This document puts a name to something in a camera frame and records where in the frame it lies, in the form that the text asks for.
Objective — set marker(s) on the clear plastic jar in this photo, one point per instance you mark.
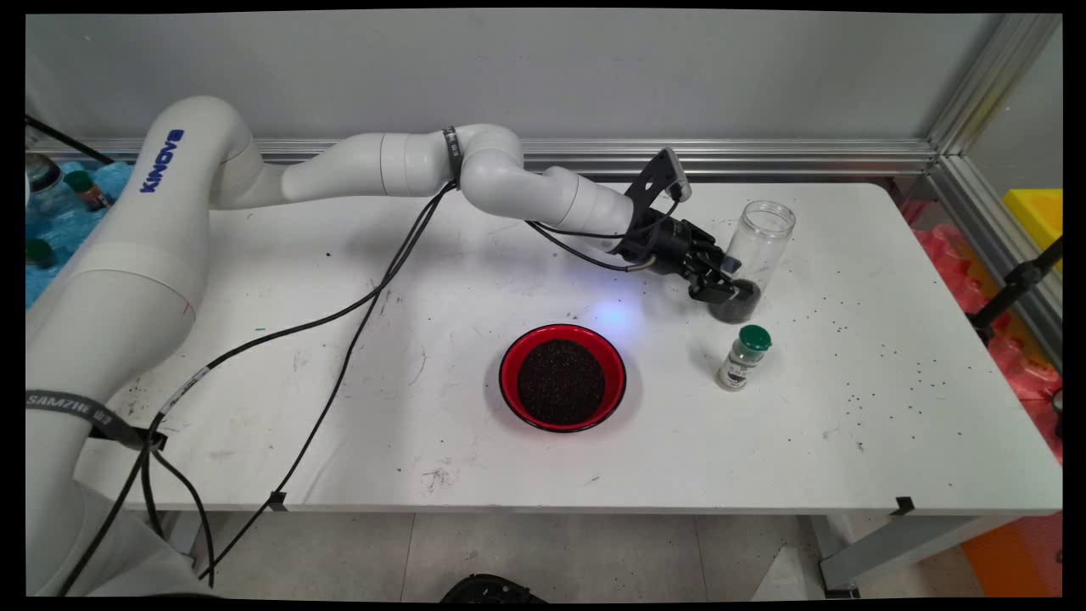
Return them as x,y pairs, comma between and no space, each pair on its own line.
768,246

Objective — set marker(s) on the orange foam floor mat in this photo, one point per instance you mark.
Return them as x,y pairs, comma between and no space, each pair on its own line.
1010,556

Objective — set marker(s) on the aluminium frame post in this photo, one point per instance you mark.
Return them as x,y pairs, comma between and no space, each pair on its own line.
993,76

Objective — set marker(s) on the short aluminium frame rail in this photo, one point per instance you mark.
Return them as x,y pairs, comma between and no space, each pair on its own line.
976,204

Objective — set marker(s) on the red bowl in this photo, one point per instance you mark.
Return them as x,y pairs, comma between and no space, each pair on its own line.
509,373

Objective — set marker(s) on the long aluminium frame rail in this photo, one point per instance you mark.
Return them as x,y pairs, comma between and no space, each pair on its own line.
806,157

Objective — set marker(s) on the black stand pole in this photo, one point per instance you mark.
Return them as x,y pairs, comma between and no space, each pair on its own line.
1018,280

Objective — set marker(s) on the black seeds heap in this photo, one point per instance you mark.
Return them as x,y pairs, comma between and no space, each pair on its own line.
561,382

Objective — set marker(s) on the clear bottle with dark cap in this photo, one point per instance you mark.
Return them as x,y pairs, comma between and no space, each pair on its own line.
42,182

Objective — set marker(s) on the green capped spice bottle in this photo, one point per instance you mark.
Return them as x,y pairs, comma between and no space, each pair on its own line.
742,361

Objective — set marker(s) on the grey table leg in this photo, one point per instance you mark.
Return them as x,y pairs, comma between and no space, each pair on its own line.
188,522
899,543

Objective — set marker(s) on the black round floor object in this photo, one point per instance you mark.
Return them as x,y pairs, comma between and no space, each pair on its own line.
492,590

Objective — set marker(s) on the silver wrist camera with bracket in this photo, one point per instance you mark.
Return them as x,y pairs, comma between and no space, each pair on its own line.
653,178

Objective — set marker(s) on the green bottle cap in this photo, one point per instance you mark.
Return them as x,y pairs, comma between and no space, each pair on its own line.
38,252

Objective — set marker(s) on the pink plastic bag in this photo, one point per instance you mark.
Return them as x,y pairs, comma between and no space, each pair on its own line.
946,250

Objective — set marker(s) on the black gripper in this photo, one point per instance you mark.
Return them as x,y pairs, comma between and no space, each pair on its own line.
662,246

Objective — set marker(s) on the black tape piece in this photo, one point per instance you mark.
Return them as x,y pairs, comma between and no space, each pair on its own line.
277,501
904,506

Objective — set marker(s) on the green capped red label bottle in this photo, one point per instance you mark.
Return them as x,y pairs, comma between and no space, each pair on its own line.
85,188

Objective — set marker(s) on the yellow foam block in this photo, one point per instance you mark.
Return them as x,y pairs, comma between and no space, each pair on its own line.
1039,216

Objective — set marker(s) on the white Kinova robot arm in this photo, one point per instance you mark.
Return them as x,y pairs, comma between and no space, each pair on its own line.
110,280

